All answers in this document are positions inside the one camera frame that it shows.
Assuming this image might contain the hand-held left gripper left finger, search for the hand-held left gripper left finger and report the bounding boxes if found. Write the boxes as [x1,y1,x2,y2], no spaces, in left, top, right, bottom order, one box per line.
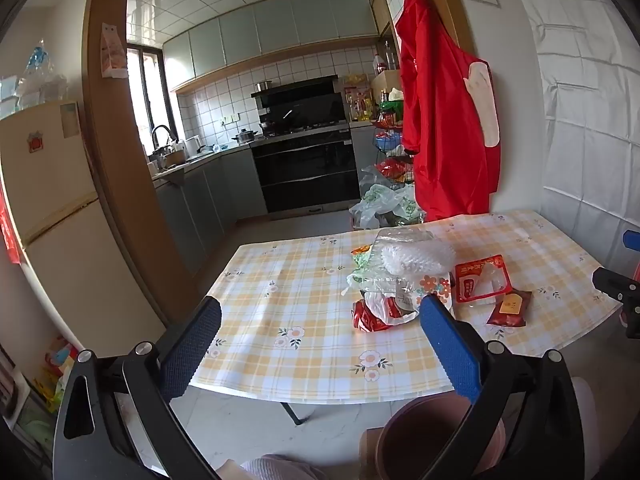
[52,296,223,480]

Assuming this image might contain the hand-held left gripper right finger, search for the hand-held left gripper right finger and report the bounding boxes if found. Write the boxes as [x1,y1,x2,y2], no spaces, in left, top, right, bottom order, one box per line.
[419,295,587,480]

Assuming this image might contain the white plastic bag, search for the white plastic bag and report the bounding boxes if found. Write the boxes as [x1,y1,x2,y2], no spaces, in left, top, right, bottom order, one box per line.
[362,287,421,326]

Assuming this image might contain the pinkish brown plastic bin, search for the pinkish brown plastic bin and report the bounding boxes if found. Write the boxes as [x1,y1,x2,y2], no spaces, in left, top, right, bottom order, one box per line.
[375,392,506,480]

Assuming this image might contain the red white packet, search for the red white packet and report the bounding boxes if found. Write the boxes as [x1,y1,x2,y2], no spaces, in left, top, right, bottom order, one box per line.
[454,254,513,303]

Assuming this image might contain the dark red small packet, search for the dark red small packet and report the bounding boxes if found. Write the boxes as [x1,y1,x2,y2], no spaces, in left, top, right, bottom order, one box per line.
[486,290,533,328]

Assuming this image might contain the clear bubble wrap bag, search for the clear bubble wrap bag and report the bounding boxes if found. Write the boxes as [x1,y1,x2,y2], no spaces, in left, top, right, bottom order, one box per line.
[375,226,456,277]

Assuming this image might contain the white green plastic wrapper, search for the white green plastic wrapper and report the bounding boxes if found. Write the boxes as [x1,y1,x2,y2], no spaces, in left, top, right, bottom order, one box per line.
[347,250,388,291]

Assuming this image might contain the yellow plaid floral tablecloth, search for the yellow plaid floral tablecloth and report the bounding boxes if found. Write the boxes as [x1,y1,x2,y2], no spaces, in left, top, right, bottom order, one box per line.
[190,209,623,403]

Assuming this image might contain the black table leg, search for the black table leg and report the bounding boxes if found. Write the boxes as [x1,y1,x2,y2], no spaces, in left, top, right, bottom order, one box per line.
[280,402,316,426]

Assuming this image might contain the colourful packaging pile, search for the colourful packaging pile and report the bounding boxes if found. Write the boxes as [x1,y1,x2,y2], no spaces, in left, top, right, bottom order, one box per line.
[30,335,81,411]

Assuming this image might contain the grey base cabinets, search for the grey base cabinets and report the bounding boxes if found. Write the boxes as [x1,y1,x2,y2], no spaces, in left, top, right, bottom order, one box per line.
[147,140,268,276]

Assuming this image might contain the white green shopping bags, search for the white green shopping bags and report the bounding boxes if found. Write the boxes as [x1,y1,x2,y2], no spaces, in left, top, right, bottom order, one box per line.
[348,165,426,231]

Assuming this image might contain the cream refrigerator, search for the cream refrigerator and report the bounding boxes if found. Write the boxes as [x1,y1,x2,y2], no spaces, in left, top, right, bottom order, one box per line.
[0,101,168,356]

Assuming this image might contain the red snack bag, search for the red snack bag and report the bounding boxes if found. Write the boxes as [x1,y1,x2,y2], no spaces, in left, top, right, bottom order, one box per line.
[377,157,416,183]

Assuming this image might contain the beige insole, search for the beige insole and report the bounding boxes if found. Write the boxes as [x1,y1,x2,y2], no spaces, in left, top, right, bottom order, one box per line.
[469,60,502,147]

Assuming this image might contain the black stove oven unit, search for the black stove oven unit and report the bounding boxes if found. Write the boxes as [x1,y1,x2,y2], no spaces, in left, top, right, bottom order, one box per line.
[249,122,363,215]

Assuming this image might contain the curved kitchen faucet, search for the curved kitchen faucet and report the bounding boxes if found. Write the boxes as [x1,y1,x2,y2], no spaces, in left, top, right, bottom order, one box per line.
[150,125,178,153]

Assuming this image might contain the red hanging apron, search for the red hanging apron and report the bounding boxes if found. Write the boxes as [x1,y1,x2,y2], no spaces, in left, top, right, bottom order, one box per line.
[395,0,502,222]

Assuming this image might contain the red hanging banner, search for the red hanging banner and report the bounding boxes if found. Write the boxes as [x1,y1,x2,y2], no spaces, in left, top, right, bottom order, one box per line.
[0,175,23,266]

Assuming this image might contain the metal storage rack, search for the metal storage rack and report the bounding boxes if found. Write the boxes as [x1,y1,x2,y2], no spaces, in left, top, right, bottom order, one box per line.
[372,100,418,196]

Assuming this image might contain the kitchen window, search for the kitchen window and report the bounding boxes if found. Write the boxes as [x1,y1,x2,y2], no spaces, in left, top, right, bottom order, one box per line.
[126,46,176,146]

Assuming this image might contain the black range hood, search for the black range hood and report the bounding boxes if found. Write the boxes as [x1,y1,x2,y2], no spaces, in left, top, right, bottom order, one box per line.
[250,75,348,128]

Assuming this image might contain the yellow red snack packages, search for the yellow red snack packages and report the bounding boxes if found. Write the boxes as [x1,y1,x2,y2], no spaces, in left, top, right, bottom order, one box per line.
[342,74,373,122]

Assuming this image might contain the small cardboard box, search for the small cardboard box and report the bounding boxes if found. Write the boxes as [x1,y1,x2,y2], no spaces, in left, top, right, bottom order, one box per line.
[371,69,401,93]

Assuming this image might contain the white orange paper bag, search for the white orange paper bag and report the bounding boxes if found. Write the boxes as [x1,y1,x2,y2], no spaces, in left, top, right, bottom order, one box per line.
[101,22,130,79]

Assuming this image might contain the clear plastic bags bundle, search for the clear plastic bags bundle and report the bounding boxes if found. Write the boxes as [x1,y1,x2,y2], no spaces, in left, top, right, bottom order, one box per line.
[0,40,68,121]

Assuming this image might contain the wooden door frame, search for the wooden door frame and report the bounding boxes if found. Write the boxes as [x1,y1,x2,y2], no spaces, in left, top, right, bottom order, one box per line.
[81,0,201,321]

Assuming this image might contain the grey-green wall cabinets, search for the grey-green wall cabinets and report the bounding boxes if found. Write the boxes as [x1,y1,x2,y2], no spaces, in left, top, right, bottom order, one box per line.
[162,0,381,80]

